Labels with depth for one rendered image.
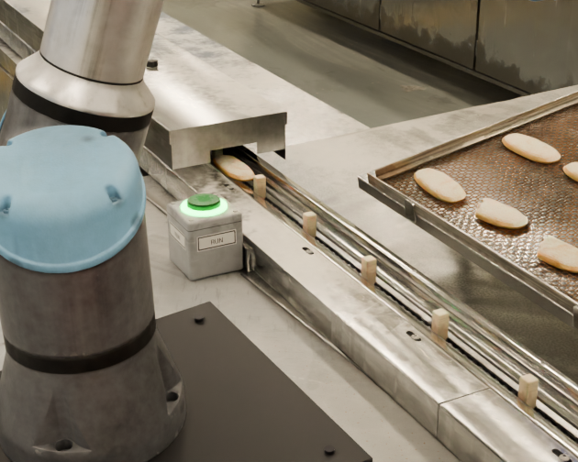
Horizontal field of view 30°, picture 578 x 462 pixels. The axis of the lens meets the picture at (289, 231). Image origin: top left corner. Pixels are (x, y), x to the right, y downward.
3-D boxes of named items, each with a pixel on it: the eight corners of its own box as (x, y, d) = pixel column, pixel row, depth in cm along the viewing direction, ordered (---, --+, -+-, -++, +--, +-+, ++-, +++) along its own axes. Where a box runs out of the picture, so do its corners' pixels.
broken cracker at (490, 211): (460, 211, 126) (459, 203, 125) (483, 199, 127) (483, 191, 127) (524, 238, 118) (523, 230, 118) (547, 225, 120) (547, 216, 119)
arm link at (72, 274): (-6, 370, 76) (-38, 200, 70) (2, 276, 88) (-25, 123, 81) (163, 348, 78) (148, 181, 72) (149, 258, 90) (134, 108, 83)
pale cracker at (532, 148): (494, 143, 140) (494, 135, 139) (517, 134, 141) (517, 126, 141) (544, 168, 132) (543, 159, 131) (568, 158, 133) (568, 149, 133)
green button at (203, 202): (182, 208, 128) (181, 196, 127) (212, 203, 129) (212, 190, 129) (194, 221, 124) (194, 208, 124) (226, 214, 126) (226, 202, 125)
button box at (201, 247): (166, 281, 133) (161, 200, 128) (224, 269, 136) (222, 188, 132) (192, 310, 126) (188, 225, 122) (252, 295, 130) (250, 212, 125)
